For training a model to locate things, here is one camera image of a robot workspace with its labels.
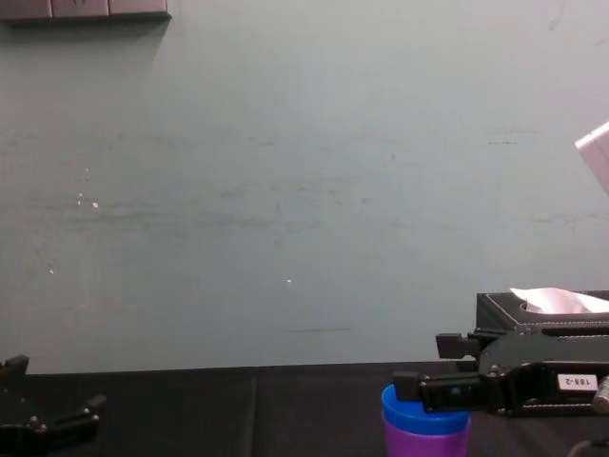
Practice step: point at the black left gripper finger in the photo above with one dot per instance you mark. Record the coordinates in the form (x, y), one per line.
(76, 419)
(13, 376)

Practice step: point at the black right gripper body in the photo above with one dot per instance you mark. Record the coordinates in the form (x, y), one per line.
(533, 354)

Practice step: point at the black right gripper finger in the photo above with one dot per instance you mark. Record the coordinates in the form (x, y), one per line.
(454, 345)
(452, 392)

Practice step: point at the blue plastic cup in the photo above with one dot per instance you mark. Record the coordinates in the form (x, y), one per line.
(404, 416)

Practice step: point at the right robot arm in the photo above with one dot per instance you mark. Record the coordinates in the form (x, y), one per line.
(597, 154)

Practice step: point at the black stitched tissue box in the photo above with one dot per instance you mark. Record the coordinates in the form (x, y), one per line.
(495, 311)

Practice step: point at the white tissue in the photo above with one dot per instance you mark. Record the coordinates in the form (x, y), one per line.
(556, 300)

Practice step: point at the purple plastic cup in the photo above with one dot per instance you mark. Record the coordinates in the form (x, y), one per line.
(418, 445)

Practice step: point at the black table cloth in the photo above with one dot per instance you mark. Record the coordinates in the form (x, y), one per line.
(238, 414)

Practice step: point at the dark wall-mounted panel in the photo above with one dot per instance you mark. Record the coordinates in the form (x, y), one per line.
(85, 8)

